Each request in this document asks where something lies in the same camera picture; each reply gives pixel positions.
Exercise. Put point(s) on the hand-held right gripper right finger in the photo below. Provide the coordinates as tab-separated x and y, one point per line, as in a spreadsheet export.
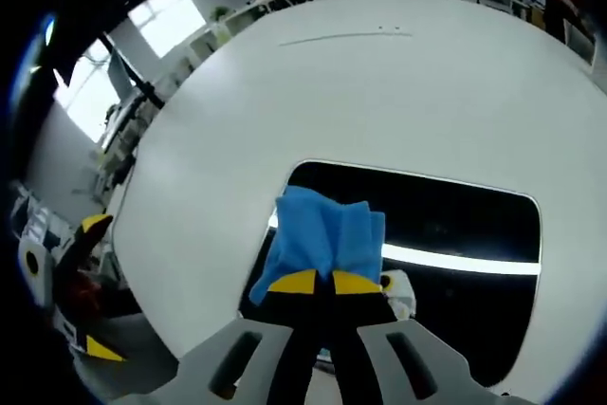
417	367

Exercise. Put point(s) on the green potted plant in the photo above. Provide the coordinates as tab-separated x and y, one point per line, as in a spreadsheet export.
220	13

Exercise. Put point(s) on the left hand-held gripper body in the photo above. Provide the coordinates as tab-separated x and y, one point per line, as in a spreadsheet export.
40	272

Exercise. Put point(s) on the blue cleaning cloth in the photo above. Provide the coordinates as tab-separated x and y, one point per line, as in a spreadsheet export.
318	234

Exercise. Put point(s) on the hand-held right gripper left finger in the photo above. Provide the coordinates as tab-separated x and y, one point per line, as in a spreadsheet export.
223	367

